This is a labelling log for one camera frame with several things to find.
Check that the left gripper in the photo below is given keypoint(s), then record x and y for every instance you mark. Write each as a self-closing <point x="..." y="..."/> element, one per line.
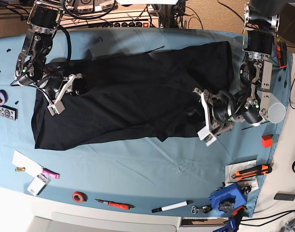
<point x="218" y="110"/>

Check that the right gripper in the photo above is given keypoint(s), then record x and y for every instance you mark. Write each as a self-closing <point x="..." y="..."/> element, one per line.
<point x="55" y="86"/>

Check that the black t-shirt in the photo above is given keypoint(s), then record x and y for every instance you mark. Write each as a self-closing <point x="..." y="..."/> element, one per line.
<point x="135" y="96"/>

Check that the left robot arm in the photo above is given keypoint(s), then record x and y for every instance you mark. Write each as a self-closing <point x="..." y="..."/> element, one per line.
<point x="251" y="103"/>

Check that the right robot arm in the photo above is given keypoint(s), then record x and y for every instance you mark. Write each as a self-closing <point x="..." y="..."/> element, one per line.
<point x="31" y="68"/>

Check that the black remote control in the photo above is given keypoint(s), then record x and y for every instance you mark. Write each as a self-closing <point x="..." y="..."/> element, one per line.
<point x="8" y="112"/>

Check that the purple tape roll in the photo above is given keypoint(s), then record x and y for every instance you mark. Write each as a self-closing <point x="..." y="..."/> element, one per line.
<point x="3" y="97"/>

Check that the red cube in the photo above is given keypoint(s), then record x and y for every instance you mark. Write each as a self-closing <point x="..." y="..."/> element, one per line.
<point x="267" y="140"/>

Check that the frosted plastic cup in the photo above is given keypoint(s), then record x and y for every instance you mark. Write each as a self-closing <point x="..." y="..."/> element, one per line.
<point x="271" y="108"/>

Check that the paper sheet under knife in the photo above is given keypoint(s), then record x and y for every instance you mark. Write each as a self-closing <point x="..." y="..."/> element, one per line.
<point x="249" y="182"/>

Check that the orange black utility knife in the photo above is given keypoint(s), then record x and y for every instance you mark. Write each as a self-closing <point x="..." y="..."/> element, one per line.
<point x="253" y="171"/>

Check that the light blue table cloth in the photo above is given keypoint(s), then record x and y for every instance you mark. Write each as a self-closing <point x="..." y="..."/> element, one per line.
<point x="146" y="173"/>

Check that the white paper card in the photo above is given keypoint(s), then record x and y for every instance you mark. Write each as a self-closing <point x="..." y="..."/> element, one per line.
<point x="22" y="161"/>

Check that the pink package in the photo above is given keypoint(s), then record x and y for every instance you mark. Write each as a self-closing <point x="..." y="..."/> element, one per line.
<point x="49" y="173"/>

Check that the black foot pedal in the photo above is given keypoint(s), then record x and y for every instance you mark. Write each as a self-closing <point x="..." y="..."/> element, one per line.
<point x="104" y="5"/>
<point x="84" y="6"/>

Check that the orange black tool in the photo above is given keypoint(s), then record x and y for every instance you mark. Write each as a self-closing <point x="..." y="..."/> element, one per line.
<point x="282" y="55"/>

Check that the gold battery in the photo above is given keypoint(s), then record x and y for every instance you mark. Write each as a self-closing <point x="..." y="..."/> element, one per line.
<point x="20" y="169"/>

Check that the blue plastic box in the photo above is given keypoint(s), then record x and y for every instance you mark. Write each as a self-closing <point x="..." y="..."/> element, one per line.
<point x="227" y="199"/>

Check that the white small box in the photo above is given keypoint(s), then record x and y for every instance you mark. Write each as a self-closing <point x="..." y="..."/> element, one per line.
<point x="37" y="185"/>

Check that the black white marker pen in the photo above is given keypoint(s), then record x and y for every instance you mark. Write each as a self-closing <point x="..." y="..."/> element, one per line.
<point x="172" y="206"/>

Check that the metal carabiner clip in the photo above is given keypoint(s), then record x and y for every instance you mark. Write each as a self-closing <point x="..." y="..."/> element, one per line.
<point x="201" y="209"/>

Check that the black power adapter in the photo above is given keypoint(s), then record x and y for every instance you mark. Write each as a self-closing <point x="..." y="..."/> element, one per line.
<point x="280" y="196"/>

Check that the black power strip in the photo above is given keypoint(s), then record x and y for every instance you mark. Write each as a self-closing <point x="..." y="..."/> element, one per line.
<point x="124" y="24"/>

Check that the red tape roll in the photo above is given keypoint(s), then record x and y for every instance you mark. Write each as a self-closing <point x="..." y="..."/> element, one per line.
<point x="79" y="197"/>

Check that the blue black clamp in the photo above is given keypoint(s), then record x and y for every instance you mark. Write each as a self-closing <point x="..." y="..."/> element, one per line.
<point x="232" y="225"/>

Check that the red screwdriver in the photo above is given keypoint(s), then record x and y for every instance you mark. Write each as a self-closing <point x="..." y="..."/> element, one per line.
<point x="122" y="206"/>

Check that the long black cable tie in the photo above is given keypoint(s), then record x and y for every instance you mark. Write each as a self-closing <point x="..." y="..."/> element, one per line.
<point x="147" y="52"/>

